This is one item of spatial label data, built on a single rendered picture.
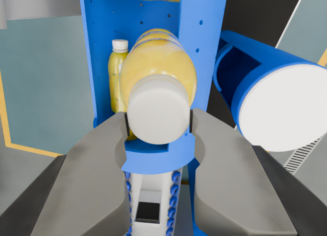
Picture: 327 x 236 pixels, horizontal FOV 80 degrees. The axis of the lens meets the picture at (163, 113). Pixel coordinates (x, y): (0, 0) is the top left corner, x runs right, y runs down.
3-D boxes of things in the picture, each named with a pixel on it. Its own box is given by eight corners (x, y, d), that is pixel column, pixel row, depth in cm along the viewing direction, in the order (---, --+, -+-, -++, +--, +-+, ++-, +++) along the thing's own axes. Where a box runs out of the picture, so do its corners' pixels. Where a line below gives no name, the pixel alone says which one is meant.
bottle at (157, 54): (180, 75, 31) (207, 152, 14) (135, 75, 31) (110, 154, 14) (182, 26, 27) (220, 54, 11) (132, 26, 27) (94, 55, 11)
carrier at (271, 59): (240, 23, 125) (196, 38, 131) (347, 47, 48) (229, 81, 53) (246, 65, 138) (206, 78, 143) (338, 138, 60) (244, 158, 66)
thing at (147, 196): (139, 192, 90) (134, 226, 76) (139, 187, 88) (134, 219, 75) (161, 194, 90) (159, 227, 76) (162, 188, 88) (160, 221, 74)
